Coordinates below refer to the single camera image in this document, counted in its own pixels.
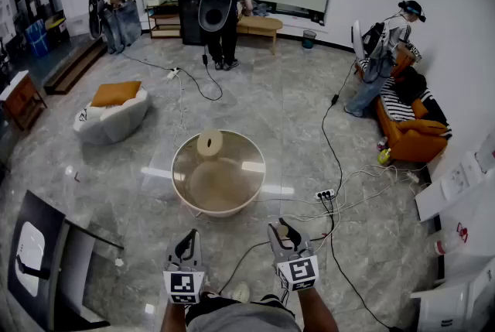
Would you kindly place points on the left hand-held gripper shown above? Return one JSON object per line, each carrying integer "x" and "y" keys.
{"x": 183, "y": 284}

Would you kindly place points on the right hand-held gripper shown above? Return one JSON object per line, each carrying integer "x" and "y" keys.
{"x": 299, "y": 270}

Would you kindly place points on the person's left forearm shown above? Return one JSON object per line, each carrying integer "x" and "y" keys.
{"x": 174, "y": 319}

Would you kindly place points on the person's right forearm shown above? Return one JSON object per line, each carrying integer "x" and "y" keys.
{"x": 317, "y": 311}

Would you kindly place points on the round glass-top table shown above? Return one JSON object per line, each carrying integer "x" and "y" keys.
{"x": 247, "y": 152}

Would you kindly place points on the white power strip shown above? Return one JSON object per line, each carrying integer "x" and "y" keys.
{"x": 325, "y": 194}
{"x": 173, "y": 73}

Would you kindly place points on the white paper scrap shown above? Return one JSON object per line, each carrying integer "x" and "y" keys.
{"x": 119, "y": 262}

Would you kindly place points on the person's light shoe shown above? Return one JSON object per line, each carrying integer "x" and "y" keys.
{"x": 241, "y": 291}

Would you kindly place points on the person's grey clothing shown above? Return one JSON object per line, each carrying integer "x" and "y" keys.
{"x": 239, "y": 319}

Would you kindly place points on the beige rolled mat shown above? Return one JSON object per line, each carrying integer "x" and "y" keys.
{"x": 210, "y": 144}

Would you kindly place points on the yellow bottle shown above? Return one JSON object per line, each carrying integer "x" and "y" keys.
{"x": 384, "y": 157}

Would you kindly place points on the black side table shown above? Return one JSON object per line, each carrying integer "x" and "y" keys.
{"x": 54, "y": 230}

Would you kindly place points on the pink bottle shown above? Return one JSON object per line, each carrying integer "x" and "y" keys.
{"x": 382, "y": 144}

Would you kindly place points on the white rounded square device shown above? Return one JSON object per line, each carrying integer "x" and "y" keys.
{"x": 31, "y": 245}

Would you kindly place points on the red and white item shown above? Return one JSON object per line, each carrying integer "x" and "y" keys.
{"x": 448, "y": 243}

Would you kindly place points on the orange sofa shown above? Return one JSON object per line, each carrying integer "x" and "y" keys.
{"x": 417, "y": 148}

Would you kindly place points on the striped blanket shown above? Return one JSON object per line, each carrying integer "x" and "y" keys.
{"x": 398, "y": 110}

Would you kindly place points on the orange sofa cushion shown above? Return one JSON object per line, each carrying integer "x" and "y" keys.
{"x": 421, "y": 126}

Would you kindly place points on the white cabinet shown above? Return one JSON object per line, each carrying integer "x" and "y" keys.
{"x": 464, "y": 206}

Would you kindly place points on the black backpack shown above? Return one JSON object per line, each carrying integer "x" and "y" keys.
{"x": 412, "y": 84}

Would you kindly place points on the dark wastebasket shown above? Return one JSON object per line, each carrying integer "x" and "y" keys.
{"x": 309, "y": 39}

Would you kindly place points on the wooden step platform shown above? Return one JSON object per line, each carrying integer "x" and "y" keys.
{"x": 73, "y": 67}

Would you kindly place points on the wooden cabinet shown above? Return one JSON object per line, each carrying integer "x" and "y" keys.
{"x": 23, "y": 102}

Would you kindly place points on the wooden oval bench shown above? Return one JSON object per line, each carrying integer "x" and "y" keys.
{"x": 259, "y": 25}

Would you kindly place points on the wooden shelf unit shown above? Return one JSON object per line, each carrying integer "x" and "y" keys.
{"x": 164, "y": 19}

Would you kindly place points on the denim cloth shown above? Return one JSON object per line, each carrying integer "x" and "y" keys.
{"x": 129, "y": 22}

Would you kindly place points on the black tall speaker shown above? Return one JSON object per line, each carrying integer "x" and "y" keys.
{"x": 189, "y": 13}

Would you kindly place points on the black loudspeaker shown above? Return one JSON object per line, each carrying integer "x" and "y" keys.
{"x": 214, "y": 11}

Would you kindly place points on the blue bin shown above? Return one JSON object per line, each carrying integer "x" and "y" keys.
{"x": 38, "y": 38}

